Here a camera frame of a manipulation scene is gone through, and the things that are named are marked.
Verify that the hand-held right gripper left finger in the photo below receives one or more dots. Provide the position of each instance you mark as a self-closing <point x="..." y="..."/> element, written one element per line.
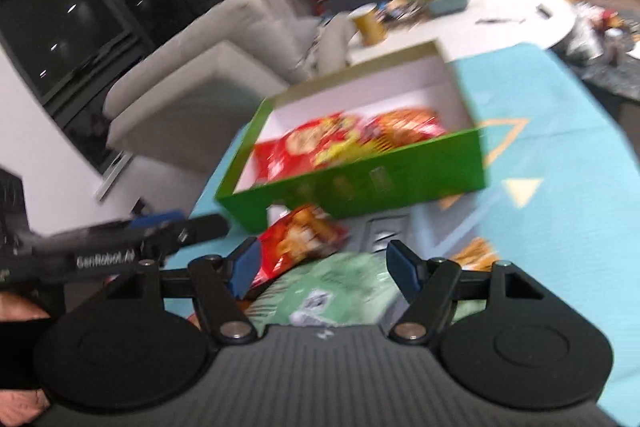
<point x="245" y="268"/>

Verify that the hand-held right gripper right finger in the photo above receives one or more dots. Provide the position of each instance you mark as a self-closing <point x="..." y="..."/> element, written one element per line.
<point x="403" y="269"/>

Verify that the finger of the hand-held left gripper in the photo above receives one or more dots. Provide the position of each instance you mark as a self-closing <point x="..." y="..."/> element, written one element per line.
<point x="157" y="220"/>
<point x="200" y="229"/>

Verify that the red chips packet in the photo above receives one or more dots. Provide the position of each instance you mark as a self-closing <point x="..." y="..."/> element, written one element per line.
<point x="300" y="239"/>

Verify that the pale green snack packet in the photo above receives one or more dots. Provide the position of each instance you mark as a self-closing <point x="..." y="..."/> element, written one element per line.
<point x="340" y="282"/>

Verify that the orange bread packet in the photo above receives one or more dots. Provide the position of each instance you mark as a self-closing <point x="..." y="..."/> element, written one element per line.
<point x="475" y="253"/>

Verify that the green cardboard box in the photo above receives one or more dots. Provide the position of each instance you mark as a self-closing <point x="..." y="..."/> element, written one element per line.
<point x="350" y="189"/>

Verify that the orange red snack packet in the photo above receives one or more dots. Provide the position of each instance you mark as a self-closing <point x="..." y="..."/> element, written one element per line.
<point x="402" y="127"/>

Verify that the red yellow snack packet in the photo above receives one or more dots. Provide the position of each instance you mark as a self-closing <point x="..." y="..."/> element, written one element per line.
<point x="315" y="142"/>

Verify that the person's left hand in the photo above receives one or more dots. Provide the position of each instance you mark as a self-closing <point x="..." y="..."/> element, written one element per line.
<point x="17" y="307"/>

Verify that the beige sofa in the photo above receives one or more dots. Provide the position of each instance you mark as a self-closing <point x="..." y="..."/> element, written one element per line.
<point x="200" y="77"/>

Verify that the dark window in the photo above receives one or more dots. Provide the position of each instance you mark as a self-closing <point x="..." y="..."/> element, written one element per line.
<point x="75" y="7"/>

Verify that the yellow canister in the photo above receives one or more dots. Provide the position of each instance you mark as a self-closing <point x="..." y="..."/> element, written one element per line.
<point x="369" y="24"/>

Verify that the black pen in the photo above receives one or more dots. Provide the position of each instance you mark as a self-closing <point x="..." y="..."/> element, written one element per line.
<point x="500" y="21"/>

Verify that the grey tray with items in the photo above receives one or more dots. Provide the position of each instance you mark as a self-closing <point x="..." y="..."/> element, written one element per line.
<point x="447" y="3"/>

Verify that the white oval table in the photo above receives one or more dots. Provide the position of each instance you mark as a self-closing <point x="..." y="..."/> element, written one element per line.
<point x="505" y="4"/>

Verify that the dark round table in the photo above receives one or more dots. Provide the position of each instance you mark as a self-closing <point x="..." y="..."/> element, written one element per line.
<point x="615" y="79"/>

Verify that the black remote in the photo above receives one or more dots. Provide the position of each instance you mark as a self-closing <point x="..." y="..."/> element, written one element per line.
<point x="543" y="12"/>

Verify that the brown bottle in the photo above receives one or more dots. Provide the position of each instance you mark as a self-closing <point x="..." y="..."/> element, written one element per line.
<point x="613" y="48"/>

